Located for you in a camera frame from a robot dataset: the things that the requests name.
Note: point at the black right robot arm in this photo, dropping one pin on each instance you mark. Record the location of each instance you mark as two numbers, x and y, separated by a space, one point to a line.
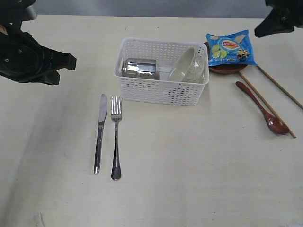
14 12

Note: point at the brown wooden spoon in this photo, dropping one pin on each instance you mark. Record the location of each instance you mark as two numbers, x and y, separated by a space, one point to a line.
273 123

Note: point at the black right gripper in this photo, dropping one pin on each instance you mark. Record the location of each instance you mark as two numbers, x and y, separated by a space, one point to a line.
23 59

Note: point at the silver table knife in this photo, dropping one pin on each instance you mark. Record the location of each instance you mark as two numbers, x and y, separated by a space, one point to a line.
101 122

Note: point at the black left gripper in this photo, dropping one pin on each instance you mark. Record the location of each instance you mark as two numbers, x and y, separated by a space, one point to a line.
285 15

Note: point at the speckled white ceramic bowl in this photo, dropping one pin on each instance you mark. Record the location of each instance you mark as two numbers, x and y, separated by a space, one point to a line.
188 68

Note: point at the wooden chopstick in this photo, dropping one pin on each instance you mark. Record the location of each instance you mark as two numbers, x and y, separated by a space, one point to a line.
281 88
262 100

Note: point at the silver metal fork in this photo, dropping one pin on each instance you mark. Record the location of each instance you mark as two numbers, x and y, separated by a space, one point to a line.
116 116

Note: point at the blue Lay's chips bag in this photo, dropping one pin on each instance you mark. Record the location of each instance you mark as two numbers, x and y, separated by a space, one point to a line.
230 49

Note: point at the brown round plate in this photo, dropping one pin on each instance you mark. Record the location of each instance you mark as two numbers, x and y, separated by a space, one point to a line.
227 68

